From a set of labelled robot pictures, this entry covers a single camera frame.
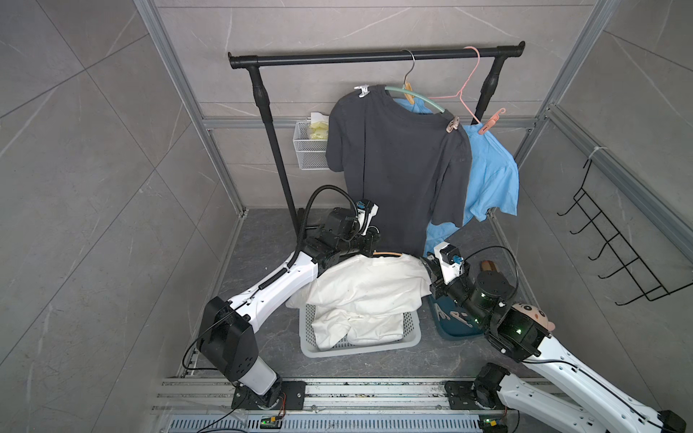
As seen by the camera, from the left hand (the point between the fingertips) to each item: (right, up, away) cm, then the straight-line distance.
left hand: (385, 233), depth 76 cm
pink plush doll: (+46, -25, +3) cm, 52 cm away
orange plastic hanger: (+1, -6, +2) cm, 6 cm away
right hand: (+10, -6, -9) cm, 15 cm away
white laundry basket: (+8, -31, +3) cm, 32 cm away
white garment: (-4, -18, +2) cm, 19 cm away
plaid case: (+41, -12, +22) cm, 48 cm away
